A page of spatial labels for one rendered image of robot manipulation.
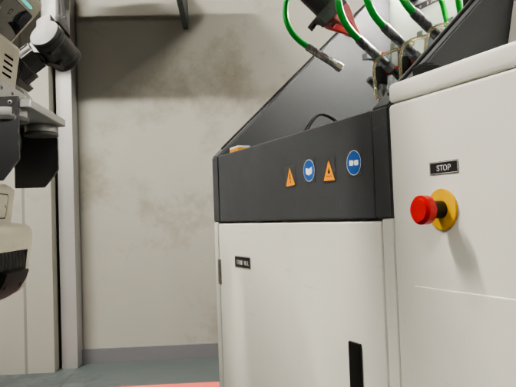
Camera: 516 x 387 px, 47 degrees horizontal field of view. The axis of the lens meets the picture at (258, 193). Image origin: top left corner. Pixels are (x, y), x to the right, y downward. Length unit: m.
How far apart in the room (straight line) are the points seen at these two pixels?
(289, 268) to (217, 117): 2.45
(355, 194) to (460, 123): 0.23
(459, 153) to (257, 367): 0.72
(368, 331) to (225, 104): 2.71
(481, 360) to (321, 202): 0.39
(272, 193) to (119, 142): 2.43
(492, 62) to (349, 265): 0.39
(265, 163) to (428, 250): 0.50
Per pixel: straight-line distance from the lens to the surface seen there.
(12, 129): 1.21
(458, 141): 0.75
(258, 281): 1.24
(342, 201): 0.94
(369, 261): 0.89
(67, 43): 1.55
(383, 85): 1.30
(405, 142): 0.82
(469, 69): 0.75
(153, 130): 3.51
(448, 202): 0.76
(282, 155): 1.12
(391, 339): 0.87
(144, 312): 3.52
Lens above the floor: 0.80
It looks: 2 degrees up
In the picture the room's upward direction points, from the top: 2 degrees counter-clockwise
